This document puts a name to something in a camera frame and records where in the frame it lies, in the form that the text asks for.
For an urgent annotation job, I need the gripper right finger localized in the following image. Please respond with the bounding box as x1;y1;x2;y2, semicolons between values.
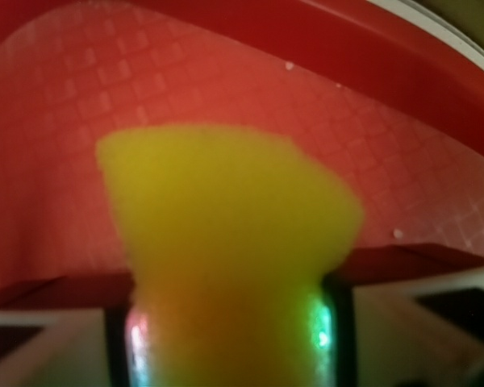
311;273;357;386

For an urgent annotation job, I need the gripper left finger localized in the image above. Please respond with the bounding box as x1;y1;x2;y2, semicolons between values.
104;302;148;386

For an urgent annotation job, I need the yellow sponge with green pad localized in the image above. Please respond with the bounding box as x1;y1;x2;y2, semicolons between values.
96;125;365;386

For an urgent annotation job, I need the red plastic tray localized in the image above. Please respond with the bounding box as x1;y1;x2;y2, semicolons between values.
0;1;484;289

